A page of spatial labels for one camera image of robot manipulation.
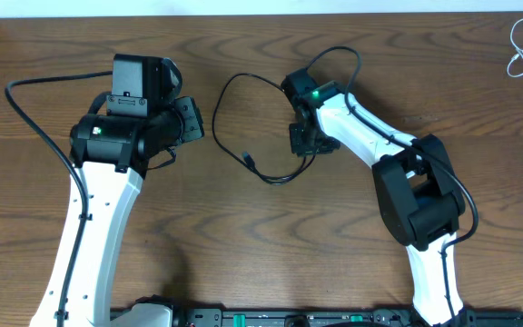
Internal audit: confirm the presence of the black usb cable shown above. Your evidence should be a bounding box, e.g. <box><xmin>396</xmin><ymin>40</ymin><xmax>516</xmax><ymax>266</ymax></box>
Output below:
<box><xmin>211</xmin><ymin>72</ymin><xmax>320</xmax><ymax>186</ymax></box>

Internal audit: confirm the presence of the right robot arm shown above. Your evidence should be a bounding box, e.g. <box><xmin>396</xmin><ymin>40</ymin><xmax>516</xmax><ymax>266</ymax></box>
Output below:
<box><xmin>281</xmin><ymin>68</ymin><xmax>465</xmax><ymax>326</ymax></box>

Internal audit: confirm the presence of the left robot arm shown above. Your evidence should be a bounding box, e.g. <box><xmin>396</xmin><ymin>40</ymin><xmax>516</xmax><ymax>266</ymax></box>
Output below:
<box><xmin>30</xmin><ymin>54</ymin><xmax>204</xmax><ymax>326</ymax></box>

